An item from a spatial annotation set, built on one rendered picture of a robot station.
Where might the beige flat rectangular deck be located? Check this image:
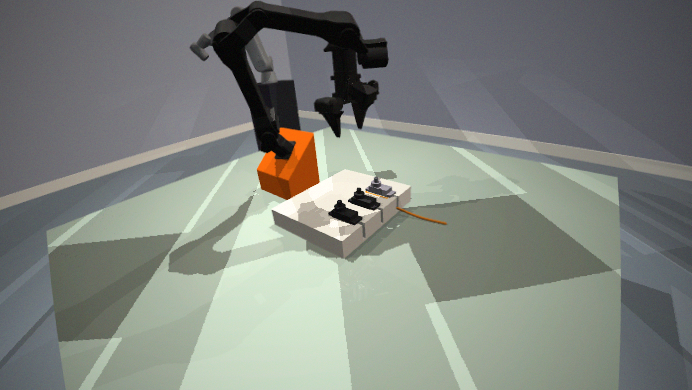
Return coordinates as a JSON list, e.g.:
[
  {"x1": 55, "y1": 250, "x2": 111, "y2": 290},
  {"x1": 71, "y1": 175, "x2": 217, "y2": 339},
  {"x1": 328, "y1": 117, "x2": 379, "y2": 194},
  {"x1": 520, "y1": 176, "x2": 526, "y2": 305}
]
[{"x1": 272, "y1": 169, "x2": 412, "y2": 259}]

